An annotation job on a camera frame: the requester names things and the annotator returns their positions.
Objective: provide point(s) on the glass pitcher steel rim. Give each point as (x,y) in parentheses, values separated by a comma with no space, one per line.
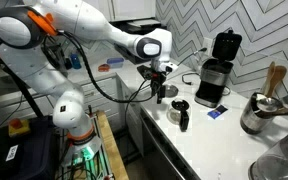
(277,160)

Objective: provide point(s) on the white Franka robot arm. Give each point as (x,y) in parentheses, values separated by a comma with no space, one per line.
(67,16)

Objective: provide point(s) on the grey dishwasher front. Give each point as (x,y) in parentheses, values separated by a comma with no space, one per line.
(157,160)

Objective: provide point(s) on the red small object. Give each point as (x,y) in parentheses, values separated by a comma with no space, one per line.
(104,68)

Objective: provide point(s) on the steel utensil holder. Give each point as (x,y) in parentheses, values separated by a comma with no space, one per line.
(254,123)

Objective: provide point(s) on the white drawer cabinet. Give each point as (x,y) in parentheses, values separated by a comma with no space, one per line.
(99,110)

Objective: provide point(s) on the wooden cart top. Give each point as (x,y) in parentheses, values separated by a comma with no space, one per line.
(112,146)

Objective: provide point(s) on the narrow wooden spatula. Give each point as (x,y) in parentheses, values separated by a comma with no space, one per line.
(270,75)

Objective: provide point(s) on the metal ladle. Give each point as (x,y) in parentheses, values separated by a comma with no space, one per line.
(269,104)

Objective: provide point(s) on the black controller box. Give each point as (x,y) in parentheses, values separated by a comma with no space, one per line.
(30,156)

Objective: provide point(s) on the white wall outlet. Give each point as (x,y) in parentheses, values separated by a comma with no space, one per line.
(208,42)

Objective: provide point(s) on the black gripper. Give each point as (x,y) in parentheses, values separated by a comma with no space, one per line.
(158,80)

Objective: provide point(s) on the yellow emergency stop box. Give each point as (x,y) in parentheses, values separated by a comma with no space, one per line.
(17,128)

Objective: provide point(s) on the blue lidded container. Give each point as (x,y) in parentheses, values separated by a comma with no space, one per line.
(115,62)

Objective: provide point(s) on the blue packet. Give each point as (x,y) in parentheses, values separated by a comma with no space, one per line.
(217,112)

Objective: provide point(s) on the black microwave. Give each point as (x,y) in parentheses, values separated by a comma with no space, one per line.
(127,55)

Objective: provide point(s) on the blue bottle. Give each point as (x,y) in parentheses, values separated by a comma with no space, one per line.
(75,61)

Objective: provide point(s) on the metal robot stand frame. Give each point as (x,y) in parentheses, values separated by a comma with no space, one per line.
(100,146)

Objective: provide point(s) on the wooden spoon round head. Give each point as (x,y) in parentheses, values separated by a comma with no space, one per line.
(278,75)

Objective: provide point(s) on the black silver coffee machine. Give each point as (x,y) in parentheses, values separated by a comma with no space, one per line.
(214,76)

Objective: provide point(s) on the white counter base cabinet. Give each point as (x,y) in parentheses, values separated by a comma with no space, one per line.
(134,126)

